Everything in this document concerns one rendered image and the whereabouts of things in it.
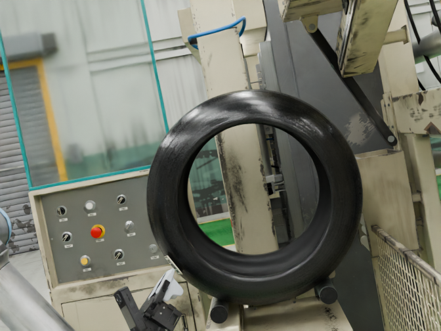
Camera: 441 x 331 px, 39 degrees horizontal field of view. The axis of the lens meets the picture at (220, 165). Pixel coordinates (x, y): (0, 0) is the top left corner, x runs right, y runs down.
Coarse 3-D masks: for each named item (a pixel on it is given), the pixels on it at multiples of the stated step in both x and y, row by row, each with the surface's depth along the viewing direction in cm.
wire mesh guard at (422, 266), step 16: (384, 240) 167; (384, 256) 176; (416, 256) 139; (416, 272) 139; (432, 272) 124; (384, 288) 185; (400, 288) 161; (416, 288) 143; (432, 288) 128; (384, 304) 193; (400, 304) 164; (384, 320) 194; (400, 320) 170; (416, 320) 149
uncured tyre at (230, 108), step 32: (224, 96) 157; (256, 96) 155; (288, 96) 157; (192, 128) 154; (224, 128) 153; (288, 128) 152; (320, 128) 153; (160, 160) 157; (192, 160) 181; (320, 160) 155; (352, 160) 156; (160, 192) 156; (320, 192) 180; (352, 192) 154; (160, 224) 156; (192, 224) 182; (320, 224) 180; (352, 224) 155; (192, 256) 156; (224, 256) 182; (256, 256) 182; (288, 256) 181; (320, 256) 154; (224, 288) 156; (256, 288) 156; (288, 288) 156
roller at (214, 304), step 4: (216, 300) 163; (220, 300) 162; (212, 304) 163; (216, 304) 159; (220, 304) 159; (224, 304) 160; (228, 304) 165; (212, 308) 158; (216, 308) 157; (220, 308) 157; (224, 308) 157; (212, 312) 157; (216, 312) 157; (220, 312) 157; (224, 312) 157; (212, 316) 157; (216, 316) 157; (220, 316) 157; (224, 316) 157; (216, 320) 157; (220, 320) 157; (224, 320) 157
